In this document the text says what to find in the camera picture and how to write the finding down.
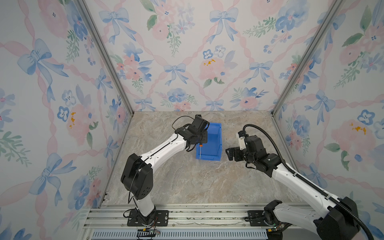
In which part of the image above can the left aluminium corner post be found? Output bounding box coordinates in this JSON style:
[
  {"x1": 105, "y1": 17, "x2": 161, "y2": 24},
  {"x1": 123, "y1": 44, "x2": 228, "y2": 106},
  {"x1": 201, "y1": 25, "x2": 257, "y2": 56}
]
[{"x1": 73, "y1": 0, "x2": 134, "y2": 116}]

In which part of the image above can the aluminium corner post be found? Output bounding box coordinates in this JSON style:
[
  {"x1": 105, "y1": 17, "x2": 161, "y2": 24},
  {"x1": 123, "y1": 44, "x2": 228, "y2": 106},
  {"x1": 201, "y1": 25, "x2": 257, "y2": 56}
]
[
  {"x1": 73, "y1": 0, "x2": 134, "y2": 116},
  {"x1": 271, "y1": 0, "x2": 344, "y2": 116}
]

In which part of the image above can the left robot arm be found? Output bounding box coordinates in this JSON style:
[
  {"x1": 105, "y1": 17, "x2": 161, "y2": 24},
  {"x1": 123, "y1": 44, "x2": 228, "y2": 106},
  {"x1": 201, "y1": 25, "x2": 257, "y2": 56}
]
[{"x1": 121, "y1": 115, "x2": 210, "y2": 217}]

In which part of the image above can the black corrugated cable conduit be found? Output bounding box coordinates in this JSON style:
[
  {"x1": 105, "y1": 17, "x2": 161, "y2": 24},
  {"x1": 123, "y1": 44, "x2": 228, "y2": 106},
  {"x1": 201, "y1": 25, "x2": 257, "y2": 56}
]
[{"x1": 242, "y1": 123, "x2": 375, "y2": 240}]

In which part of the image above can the right aluminium corner post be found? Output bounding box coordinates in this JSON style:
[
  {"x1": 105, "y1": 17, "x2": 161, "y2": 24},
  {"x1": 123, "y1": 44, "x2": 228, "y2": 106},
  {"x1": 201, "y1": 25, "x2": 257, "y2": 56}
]
[{"x1": 271, "y1": 0, "x2": 344, "y2": 116}]

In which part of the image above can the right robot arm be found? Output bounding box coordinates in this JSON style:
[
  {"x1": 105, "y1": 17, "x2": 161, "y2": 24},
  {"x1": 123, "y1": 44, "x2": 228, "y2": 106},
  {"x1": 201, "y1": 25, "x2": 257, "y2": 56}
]
[{"x1": 226, "y1": 136, "x2": 362, "y2": 240}]

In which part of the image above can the blue plastic bin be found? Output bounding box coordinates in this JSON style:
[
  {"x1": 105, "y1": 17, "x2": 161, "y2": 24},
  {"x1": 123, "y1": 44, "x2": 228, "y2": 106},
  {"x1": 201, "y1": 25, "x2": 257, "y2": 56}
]
[{"x1": 196, "y1": 123, "x2": 223, "y2": 161}]

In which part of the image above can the perforated metal vent strip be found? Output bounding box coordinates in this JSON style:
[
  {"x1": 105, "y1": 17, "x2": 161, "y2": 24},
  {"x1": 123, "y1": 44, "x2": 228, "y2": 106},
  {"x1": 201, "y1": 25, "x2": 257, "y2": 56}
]
[{"x1": 89, "y1": 229, "x2": 269, "y2": 240}]

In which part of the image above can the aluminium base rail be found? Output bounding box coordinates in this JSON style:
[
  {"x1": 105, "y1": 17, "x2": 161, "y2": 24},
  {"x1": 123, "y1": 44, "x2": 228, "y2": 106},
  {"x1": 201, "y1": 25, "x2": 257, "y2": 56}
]
[{"x1": 80, "y1": 203, "x2": 319, "y2": 240}]

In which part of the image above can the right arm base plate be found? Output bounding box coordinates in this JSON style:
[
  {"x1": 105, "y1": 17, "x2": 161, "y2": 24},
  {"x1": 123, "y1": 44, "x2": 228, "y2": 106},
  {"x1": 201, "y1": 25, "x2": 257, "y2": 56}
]
[{"x1": 244, "y1": 210, "x2": 269, "y2": 227}]

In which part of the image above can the orange black screwdriver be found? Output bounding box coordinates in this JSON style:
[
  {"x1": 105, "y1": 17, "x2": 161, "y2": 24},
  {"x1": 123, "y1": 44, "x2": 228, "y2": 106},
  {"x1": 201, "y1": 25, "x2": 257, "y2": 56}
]
[{"x1": 198, "y1": 144, "x2": 203, "y2": 160}]

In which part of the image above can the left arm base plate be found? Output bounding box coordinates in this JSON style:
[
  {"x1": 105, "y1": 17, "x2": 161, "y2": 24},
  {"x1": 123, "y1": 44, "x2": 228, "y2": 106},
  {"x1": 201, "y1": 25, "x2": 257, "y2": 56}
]
[{"x1": 124, "y1": 209, "x2": 170, "y2": 227}]

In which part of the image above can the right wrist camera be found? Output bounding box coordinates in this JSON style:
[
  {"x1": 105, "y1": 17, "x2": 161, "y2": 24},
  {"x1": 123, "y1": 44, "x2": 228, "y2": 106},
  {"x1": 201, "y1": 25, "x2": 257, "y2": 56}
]
[{"x1": 238, "y1": 131, "x2": 247, "y2": 150}]

